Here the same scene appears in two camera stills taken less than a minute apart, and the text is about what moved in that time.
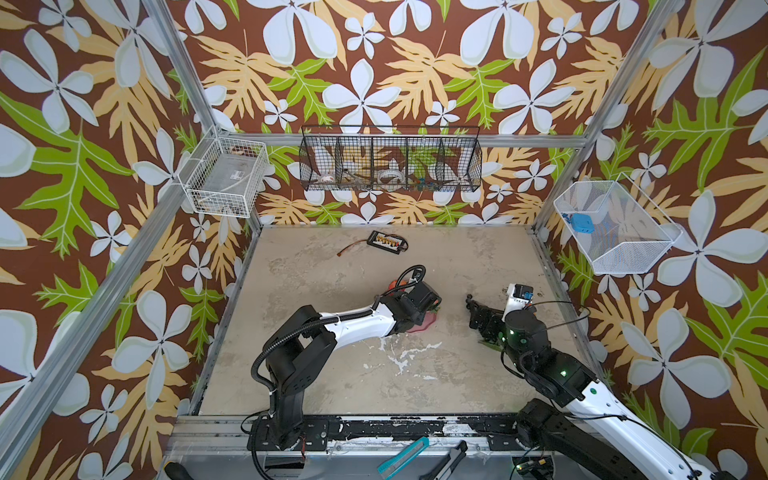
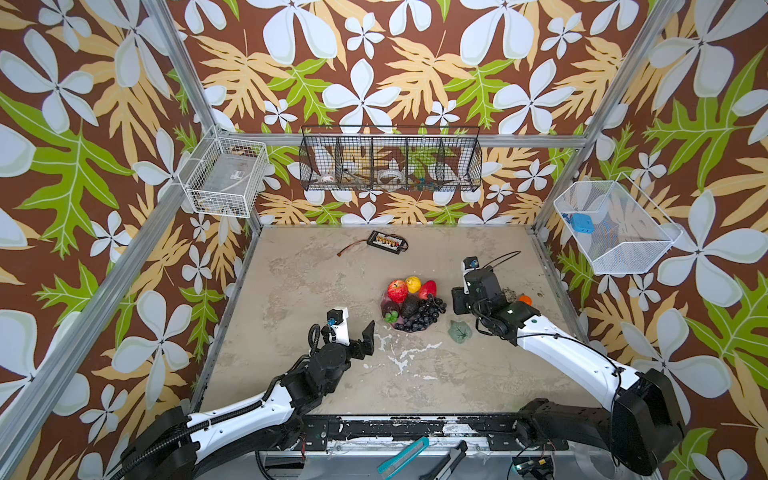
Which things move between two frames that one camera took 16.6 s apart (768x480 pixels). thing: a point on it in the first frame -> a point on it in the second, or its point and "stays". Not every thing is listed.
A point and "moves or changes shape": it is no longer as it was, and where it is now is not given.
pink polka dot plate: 428,320 moves or changes shape
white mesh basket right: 620,229 stays
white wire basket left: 225,176 stays
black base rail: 499,431 stays
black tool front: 445,468 stays
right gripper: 484,311 -> 458,294
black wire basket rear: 390,158 stays
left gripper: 396,297 -> 366,344
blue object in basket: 582,223 stays
